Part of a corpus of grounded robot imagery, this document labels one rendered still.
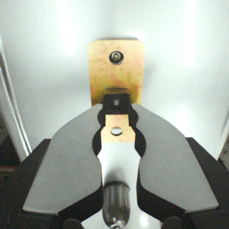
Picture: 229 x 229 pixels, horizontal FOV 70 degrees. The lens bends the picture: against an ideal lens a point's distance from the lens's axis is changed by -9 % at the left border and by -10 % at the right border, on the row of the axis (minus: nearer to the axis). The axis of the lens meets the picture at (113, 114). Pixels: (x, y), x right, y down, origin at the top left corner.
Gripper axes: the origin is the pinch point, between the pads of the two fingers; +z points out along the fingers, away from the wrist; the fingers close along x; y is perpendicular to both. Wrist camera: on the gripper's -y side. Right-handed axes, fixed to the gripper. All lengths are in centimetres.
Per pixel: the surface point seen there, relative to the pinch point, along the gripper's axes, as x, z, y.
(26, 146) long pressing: -8.9, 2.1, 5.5
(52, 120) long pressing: -5.7, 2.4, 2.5
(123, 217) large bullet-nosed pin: 0.7, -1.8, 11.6
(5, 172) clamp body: -17.8, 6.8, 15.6
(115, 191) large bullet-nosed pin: -0.1, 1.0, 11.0
